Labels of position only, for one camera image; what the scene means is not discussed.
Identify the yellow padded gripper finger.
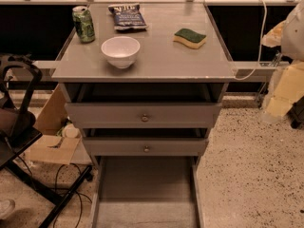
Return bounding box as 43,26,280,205
261,61,304,124

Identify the green and yellow sponge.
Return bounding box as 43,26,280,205
173,28,206,49

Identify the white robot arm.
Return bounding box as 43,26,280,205
262,0,304,123

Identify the grey drawer cabinet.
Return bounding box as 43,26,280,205
50,1,238,228

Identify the grey open bottom drawer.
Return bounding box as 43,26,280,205
87,157,204,228

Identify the grey top drawer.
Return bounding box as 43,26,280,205
65,83,223,130

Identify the grey middle drawer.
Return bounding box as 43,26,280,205
83,128,208,156

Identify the white ceramic bowl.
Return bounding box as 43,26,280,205
101,36,141,68

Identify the blue chip bag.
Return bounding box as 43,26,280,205
108,3,148,30

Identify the green soda can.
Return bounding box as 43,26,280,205
72,6,95,43

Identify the white cup on floor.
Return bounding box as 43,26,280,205
62,123,80,138

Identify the brown cardboard box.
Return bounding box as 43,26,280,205
25,85,89,164

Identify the black office chair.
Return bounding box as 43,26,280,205
0,54,92,228

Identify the white shoe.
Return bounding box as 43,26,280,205
0,199,15,219

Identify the metal clamp bracket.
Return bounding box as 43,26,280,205
255,51,282,106

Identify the white cable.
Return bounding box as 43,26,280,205
233,0,269,82

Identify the black floor cable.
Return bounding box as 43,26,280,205
50,163,93,228

